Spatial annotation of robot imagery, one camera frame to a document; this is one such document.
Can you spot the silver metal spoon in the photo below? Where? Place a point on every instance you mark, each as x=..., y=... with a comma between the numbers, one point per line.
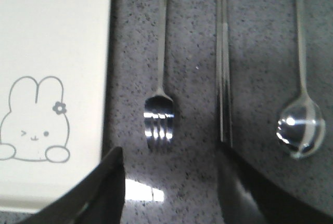
x=301, y=126

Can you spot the beige rabbit serving tray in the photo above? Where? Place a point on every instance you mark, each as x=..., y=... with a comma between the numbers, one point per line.
x=53, y=83

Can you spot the silver metal chopstick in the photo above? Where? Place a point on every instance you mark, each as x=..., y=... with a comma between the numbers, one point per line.
x=219, y=43
x=226, y=76

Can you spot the silver metal fork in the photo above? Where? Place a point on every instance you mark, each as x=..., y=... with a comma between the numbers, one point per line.
x=159, y=108

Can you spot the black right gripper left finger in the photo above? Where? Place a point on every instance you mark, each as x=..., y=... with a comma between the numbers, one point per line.
x=99, y=198

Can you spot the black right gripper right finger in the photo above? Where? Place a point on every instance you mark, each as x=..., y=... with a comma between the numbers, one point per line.
x=246, y=196

